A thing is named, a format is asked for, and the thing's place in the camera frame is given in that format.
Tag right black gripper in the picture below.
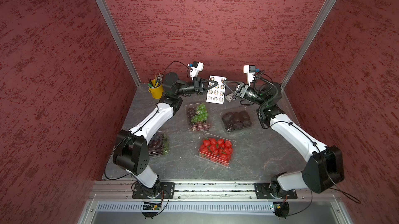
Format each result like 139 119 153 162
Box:
224 80 267 106

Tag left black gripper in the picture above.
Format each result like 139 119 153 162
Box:
175 77 217 95

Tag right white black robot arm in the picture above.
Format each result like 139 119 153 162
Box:
222 75 345 199

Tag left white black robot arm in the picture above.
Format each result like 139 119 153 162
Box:
112 72 218 198

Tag dark plums clear box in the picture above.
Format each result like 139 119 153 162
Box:
221 107 252 132

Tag mixed grapes clear box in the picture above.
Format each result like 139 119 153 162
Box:
186 103 211 131

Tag pens in cup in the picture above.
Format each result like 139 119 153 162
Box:
148 73 163 88

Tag yellow pen cup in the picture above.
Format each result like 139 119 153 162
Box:
148 84 164 99

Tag strawberries clear box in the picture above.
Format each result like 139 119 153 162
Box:
197 133 234 168

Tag dark grapes clear box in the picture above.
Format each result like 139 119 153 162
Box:
148 132 169 158

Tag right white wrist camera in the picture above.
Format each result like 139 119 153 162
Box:
243 65 259 85

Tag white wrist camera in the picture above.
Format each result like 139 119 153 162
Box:
243 65 259 85
188 61 204 78

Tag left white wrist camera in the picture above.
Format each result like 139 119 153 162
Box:
188 61 204 78

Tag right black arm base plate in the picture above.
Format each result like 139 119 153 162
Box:
254 182 298 200

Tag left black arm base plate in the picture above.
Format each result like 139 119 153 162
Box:
131 182 175 199

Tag right aluminium corner post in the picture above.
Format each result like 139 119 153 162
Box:
281 0 337 89

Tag aluminium corner post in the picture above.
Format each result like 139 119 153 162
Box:
95 0 141 87
281 0 337 89

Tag front aluminium rail frame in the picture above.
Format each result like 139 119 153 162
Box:
78 180 352 224

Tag left aluminium corner post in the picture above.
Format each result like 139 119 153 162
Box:
95 0 141 87

